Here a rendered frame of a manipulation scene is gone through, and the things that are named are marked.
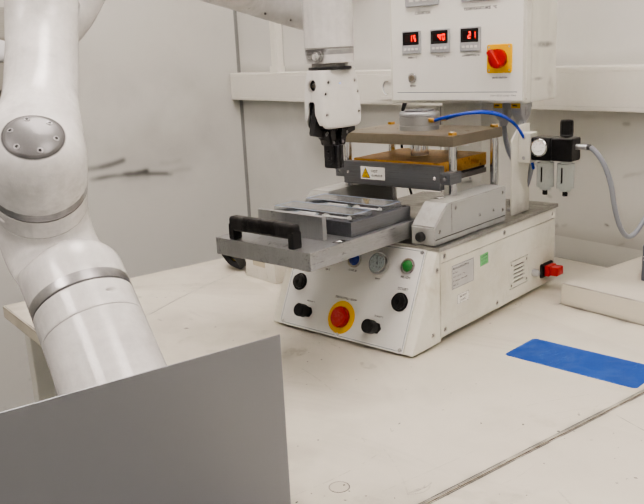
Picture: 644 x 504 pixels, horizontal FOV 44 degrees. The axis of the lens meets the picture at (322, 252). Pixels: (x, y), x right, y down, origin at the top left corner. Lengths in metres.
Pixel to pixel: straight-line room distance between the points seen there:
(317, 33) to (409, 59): 0.45
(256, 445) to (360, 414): 0.40
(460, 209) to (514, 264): 0.24
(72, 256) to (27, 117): 0.18
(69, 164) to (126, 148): 1.92
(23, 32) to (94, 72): 1.65
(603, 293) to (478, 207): 0.30
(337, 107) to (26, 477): 0.86
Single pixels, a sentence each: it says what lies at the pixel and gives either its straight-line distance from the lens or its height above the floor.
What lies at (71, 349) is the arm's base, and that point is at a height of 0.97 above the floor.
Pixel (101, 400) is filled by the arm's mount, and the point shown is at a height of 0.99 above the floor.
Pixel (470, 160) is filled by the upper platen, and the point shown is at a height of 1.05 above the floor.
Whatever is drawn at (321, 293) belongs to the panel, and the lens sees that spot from 1.50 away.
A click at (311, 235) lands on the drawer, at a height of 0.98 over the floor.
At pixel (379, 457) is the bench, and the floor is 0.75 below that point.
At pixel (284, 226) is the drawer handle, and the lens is 1.23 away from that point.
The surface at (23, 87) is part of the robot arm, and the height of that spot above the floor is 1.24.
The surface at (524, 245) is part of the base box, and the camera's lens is 1.66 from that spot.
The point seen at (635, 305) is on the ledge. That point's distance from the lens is 1.58.
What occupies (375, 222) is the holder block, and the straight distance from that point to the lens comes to 1.34.
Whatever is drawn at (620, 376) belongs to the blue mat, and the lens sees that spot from 1.34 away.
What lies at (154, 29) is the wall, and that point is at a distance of 2.94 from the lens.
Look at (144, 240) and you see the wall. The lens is 2.95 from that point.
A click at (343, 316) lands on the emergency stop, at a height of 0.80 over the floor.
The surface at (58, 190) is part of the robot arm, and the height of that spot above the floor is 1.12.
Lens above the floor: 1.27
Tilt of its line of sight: 14 degrees down
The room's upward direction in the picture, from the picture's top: 3 degrees counter-clockwise
